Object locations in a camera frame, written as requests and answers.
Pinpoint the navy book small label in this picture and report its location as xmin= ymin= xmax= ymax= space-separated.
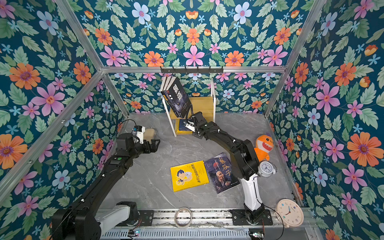
xmin=178 ymin=119 xmax=192 ymax=132

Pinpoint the clear tape roll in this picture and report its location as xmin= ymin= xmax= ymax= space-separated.
xmin=174 ymin=207 xmax=193 ymax=229

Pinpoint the purple old man book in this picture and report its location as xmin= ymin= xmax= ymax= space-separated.
xmin=166 ymin=77 xmax=182 ymax=118
xmin=204 ymin=153 xmax=240 ymax=194

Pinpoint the black hook rail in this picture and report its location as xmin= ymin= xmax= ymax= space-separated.
xmin=160 ymin=67 xmax=224 ymax=74

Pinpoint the black wolf cover book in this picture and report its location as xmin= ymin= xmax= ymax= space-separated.
xmin=172 ymin=77 xmax=192 ymax=118

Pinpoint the black book on shelf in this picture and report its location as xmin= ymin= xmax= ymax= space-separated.
xmin=160 ymin=76 xmax=180 ymax=118

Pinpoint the yellow cartoon cover book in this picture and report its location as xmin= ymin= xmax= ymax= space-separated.
xmin=170 ymin=161 xmax=210 ymax=192

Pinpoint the white alarm clock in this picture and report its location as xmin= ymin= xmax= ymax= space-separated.
xmin=258 ymin=161 xmax=277 ymax=178

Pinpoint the orange shark plush toy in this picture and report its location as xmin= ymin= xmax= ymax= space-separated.
xmin=254 ymin=135 xmax=274 ymax=162

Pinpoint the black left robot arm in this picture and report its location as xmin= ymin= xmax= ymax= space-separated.
xmin=51 ymin=133 xmax=161 ymax=240

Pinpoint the wooden white-frame bookshelf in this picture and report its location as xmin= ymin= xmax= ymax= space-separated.
xmin=160 ymin=80 xmax=216 ymax=137

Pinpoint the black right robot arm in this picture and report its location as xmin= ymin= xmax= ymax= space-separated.
xmin=188 ymin=112 xmax=265 ymax=225

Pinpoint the yellow book in shelf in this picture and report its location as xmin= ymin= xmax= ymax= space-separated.
xmin=175 ymin=119 xmax=193 ymax=135

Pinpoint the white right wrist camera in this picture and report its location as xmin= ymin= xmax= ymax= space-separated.
xmin=184 ymin=120 xmax=196 ymax=132

